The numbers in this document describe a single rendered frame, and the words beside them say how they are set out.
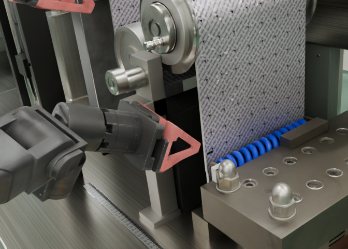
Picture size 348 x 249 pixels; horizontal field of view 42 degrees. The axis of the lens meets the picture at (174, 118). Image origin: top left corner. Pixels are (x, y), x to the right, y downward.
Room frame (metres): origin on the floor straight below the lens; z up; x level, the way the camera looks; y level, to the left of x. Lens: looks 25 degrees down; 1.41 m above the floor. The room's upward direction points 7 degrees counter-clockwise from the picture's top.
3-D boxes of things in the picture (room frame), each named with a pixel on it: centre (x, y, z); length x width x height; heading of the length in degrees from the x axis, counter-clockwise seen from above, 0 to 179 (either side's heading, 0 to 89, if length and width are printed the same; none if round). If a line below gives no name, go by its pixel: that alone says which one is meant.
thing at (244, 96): (0.69, -0.14, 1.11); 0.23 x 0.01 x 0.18; 123
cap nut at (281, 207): (0.49, -0.13, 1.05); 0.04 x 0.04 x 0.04
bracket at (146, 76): (0.68, 0.05, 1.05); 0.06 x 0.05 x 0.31; 123
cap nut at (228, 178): (0.56, -0.07, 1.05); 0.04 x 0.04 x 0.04
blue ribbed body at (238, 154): (0.67, -0.15, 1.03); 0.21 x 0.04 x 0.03; 123
